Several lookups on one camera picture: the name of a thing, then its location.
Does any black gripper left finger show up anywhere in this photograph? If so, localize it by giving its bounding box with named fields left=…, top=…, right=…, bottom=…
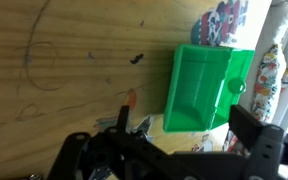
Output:
left=104, top=105, right=185, bottom=180

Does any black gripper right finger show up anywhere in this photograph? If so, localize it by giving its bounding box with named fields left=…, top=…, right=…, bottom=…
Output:
left=228, top=104, right=285, bottom=180

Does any green lunch box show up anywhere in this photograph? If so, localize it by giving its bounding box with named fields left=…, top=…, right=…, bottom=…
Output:
left=162, top=43, right=256, bottom=133

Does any red white sticker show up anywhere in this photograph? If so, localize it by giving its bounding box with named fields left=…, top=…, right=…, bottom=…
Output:
left=223, top=129, right=249, bottom=158

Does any dark sticker with white outline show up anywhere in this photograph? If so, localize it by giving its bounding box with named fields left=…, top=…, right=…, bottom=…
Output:
left=130, top=114, right=156, bottom=135

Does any small colourful sticker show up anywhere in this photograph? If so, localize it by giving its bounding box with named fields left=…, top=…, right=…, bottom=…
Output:
left=93, top=116, right=118, bottom=131
left=191, top=133, right=215, bottom=153

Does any orange figure sticker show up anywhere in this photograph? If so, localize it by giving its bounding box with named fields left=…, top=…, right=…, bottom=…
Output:
left=124, top=88, right=138, bottom=110

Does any black mustache sticker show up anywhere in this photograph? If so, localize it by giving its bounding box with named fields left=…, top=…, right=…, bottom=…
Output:
left=129, top=53, right=145, bottom=65

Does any Santa figure sticker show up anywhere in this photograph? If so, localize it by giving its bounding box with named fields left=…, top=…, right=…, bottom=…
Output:
left=190, top=0, right=251, bottom=47

